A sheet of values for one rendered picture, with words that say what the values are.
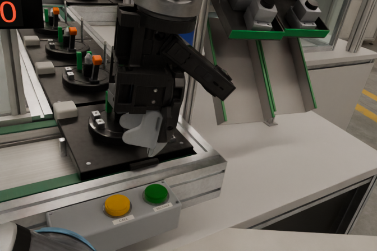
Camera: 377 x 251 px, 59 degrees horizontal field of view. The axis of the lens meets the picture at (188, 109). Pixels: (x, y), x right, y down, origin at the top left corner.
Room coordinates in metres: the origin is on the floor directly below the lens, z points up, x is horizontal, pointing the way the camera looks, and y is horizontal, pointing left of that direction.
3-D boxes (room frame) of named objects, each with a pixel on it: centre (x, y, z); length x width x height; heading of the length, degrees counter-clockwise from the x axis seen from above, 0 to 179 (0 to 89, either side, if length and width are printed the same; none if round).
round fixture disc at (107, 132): (0.62, 0.14, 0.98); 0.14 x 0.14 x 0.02
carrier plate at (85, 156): (0.62, 0.14, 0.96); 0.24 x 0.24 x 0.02; 34
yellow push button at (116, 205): (0.40, 0.09, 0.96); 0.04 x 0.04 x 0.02
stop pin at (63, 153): (0.55, 0.25, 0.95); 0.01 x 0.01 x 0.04; 34
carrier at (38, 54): (1.04, 0.43, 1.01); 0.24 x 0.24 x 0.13; 34
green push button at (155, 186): (0.44, 0.03, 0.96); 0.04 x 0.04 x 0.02
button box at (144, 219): (0.40, 0.09, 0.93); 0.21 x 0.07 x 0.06; 124
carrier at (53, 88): (0.83, 0.29, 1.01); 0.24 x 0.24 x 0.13; 34
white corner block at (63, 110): (0.65, 0.28, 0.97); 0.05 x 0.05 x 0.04; 34
